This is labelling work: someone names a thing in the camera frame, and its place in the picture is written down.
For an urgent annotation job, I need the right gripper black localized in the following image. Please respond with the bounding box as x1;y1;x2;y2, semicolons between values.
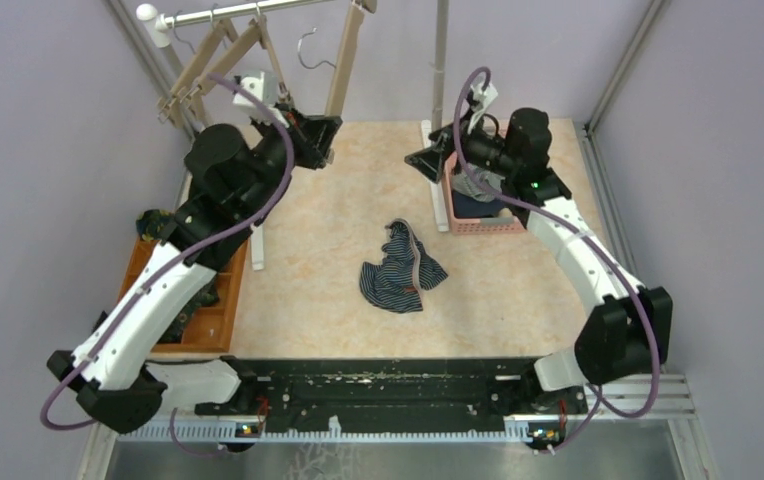
404;106;517;184

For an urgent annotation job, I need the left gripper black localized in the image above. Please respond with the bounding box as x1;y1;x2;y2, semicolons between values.
240;101;342;218

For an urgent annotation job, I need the navy underwear cream waistband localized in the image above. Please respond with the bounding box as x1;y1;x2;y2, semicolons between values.
451;191;513;219

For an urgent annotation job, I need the beige hanger holding pinstriped underwear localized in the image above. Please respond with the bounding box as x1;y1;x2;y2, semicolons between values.
296;0;378;116

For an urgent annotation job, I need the beige hanger holding navy underwear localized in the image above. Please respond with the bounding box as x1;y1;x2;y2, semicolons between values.
197;19;261;99

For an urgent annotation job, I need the beige clip hanger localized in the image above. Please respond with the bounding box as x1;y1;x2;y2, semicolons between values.
158;20;237;128

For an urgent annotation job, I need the navy pinstriped underwear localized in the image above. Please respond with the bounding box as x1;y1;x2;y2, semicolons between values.
358;218;449;314

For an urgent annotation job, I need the grey striped underwear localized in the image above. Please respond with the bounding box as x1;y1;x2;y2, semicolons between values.
450;167;503;202

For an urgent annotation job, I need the beige hanger holding grey underwear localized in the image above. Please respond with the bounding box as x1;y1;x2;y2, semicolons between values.
257;15;294;106

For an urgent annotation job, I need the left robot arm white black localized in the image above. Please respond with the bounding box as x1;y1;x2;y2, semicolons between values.
47;105;342;434

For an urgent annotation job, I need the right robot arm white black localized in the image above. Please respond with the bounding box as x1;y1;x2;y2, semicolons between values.
461;108;673;412

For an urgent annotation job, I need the metal clothes rack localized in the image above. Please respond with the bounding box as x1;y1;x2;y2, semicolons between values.
135;0;453;272

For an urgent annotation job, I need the pink plastic basket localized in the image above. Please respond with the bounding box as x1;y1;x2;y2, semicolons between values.
440;153;524;235

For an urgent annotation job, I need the dark patterned cloth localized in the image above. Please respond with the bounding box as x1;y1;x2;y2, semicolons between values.
135;209;173;242

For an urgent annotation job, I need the orange plastic tray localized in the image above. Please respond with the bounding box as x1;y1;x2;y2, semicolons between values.
119;238;247;354

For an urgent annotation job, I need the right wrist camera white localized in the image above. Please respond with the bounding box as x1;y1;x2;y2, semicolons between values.
464;80;498;134

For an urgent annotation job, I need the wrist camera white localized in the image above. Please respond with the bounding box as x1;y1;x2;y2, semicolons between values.
232;70;288;127
464;80;498;134

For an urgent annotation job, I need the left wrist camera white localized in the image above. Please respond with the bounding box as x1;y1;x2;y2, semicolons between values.
232;70;288;127

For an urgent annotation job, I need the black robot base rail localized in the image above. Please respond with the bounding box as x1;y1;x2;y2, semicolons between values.
193;356;588;434

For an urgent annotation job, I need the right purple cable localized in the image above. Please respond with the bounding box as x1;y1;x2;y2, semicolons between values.
451;66;662;458

